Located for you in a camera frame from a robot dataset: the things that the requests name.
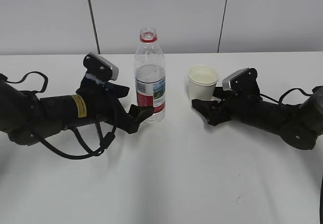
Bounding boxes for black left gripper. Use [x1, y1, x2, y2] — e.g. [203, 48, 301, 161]
[76, 77, 154, 134]

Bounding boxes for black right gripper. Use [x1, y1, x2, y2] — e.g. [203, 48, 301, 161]
[191, 69, 261, 126]

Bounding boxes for white paper cup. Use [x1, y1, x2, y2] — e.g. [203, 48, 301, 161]
[188, 65, 219, 101]

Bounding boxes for clear plastic water bottle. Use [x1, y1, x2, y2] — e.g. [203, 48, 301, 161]
[134, 27, 166, 124]

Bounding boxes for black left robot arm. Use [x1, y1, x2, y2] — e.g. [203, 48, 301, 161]
[1, 78, 154, 145]

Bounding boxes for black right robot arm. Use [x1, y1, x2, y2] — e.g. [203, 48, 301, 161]
[192, 68, 322, 150]

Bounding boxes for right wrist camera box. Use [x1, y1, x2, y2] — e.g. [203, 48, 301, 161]
[222, 68, 250, 91]

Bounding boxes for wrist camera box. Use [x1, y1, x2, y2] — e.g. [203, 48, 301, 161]
[83, 53, 119, 82]
[222, 68, 250, 91]

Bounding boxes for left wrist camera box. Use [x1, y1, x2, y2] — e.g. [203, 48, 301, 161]
[83, 53, 119, 82]

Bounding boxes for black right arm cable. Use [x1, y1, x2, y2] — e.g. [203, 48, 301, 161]
[259, 87, 313, 106]

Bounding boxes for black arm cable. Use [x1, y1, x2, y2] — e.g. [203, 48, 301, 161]
[0, 71, 118, 160]
[259, 87, 313, 106]

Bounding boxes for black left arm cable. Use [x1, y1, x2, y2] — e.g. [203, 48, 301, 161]
[0, 71, 118, 160]

